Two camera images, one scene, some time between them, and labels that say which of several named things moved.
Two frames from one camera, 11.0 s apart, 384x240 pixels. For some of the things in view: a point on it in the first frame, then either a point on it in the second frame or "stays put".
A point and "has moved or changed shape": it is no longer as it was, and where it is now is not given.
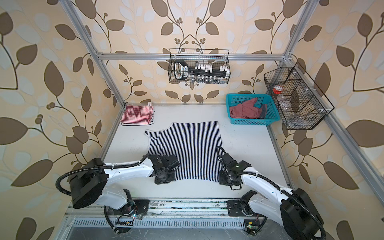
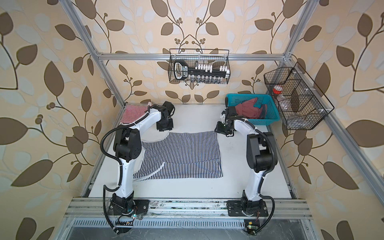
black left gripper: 160,181 -> 170,127
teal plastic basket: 272,114 stays put
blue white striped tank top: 195,144 has moved or changed shape
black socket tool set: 202,73 stays put
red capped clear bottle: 284,101 stays put
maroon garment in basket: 247,110 stays put
